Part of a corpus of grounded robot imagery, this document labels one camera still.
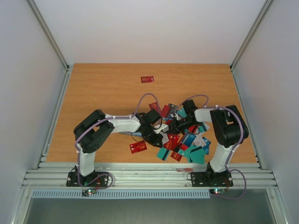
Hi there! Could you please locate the blue white card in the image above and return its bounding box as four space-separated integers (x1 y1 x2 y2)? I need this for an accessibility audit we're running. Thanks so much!
179 133 196 147

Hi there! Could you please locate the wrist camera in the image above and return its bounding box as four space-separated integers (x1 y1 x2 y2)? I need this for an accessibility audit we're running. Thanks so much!
154 123 169 133
171 111 180 119

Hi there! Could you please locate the left small circuit board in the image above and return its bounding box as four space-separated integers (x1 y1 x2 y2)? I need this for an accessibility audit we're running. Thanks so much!
82 189 97 196

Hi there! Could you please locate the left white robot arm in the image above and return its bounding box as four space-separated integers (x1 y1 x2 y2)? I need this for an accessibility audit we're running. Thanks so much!
67 109 168 187

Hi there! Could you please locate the aluminium frame post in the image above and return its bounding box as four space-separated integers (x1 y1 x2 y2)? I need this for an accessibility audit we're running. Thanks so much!
230 0 274 72
26 0 69 71

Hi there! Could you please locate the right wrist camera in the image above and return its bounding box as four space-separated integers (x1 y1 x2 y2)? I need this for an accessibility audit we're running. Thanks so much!
171 111 180 119

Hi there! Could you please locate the teal card black stripe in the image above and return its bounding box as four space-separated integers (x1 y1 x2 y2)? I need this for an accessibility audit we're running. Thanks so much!
157 147 170 161

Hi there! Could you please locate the right aluminium frame post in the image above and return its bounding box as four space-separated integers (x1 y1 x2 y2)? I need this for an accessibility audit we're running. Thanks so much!
230 0 274 72

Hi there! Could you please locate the white card floral print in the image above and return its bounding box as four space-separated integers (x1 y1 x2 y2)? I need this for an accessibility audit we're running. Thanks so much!
161 133 169 145

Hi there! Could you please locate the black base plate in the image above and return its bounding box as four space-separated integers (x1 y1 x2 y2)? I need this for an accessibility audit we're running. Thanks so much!
66 170 111 188
191 171 234 188

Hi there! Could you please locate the aluminium rail platform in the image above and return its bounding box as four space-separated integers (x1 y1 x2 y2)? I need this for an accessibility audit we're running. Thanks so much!
21 162 278 189

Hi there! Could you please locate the right small circuit board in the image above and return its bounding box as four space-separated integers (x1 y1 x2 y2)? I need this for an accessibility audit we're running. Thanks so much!
210 189 226 195

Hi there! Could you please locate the teal card bottom right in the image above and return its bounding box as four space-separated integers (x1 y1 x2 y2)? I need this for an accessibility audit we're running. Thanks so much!
187 147 206 164

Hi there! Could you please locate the lone red VIP card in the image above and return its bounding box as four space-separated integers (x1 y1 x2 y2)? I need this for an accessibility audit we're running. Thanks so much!
141 76 154 83

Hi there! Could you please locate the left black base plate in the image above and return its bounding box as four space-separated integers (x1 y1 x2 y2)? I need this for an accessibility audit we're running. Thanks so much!
66 170 111 188

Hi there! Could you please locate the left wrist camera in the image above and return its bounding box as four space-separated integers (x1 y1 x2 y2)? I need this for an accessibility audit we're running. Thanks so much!
154 123 169 133

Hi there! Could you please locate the red VIP card under pile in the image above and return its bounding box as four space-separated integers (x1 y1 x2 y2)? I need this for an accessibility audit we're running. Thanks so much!
163 134 180 151

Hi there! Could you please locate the left aluminium frame post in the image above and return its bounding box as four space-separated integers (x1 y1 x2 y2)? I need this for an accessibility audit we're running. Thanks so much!
26 0 69 71

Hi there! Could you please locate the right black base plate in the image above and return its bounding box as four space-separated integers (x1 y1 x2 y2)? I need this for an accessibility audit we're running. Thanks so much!
191 171 234 188

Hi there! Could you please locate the teal card holder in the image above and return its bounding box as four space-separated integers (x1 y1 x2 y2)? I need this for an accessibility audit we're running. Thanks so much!
121 132 142 137

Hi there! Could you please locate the small circuit board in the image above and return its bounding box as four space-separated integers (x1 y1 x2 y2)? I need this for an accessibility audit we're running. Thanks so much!
210 189 226 195
82 189 97 196

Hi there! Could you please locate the blue slotted cable duct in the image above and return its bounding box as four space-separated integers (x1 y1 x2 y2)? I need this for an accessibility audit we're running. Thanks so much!
32 189 210 199

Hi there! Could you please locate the red card bottom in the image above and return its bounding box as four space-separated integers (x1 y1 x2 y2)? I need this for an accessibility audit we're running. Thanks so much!
171 152 183 162

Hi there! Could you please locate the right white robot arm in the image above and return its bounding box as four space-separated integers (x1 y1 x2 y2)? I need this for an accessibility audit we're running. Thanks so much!
167 99 249 188

